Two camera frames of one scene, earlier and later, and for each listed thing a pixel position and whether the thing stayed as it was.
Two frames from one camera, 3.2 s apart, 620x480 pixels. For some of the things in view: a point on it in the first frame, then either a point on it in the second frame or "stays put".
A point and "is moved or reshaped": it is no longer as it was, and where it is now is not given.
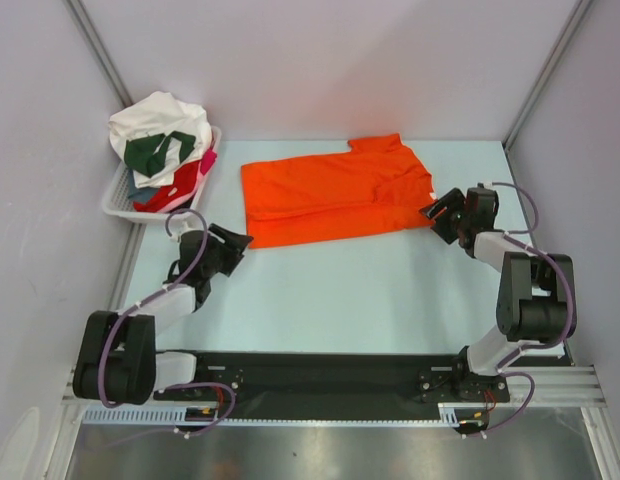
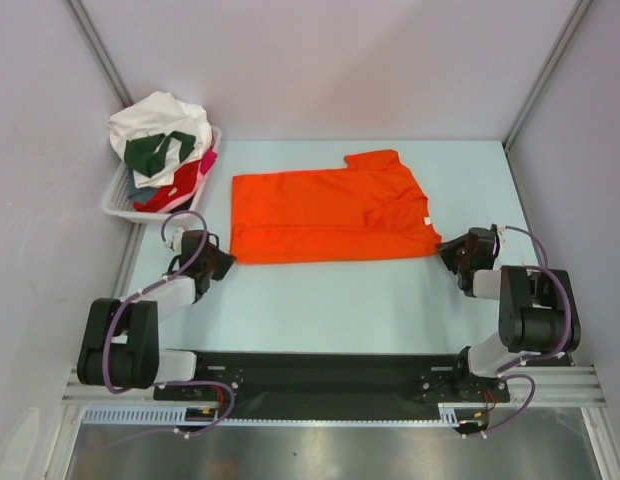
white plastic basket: [117, 201] stays put
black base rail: [339, 381] stays put
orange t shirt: [381, 186] is moved or reshaped
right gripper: [444, 215] → [460, 253]
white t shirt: [160, 114] stays put
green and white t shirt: [149, 154] stays put
